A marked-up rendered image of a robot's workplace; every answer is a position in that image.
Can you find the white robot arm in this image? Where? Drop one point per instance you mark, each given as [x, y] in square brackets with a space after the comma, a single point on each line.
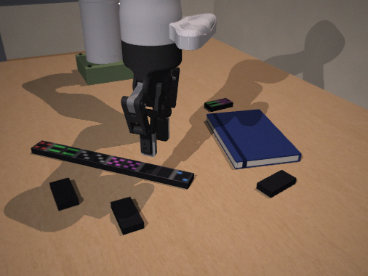
[140, 22]

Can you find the black domino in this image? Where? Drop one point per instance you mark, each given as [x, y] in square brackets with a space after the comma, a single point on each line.
[218, 104]
[139, 169]
[64, 194]
[77, 155]
[48, 149]
[127, 215]
[107, 162]
[173, 177]
[276, 183]

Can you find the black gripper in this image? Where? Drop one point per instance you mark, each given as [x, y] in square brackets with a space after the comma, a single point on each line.
[152, 89]

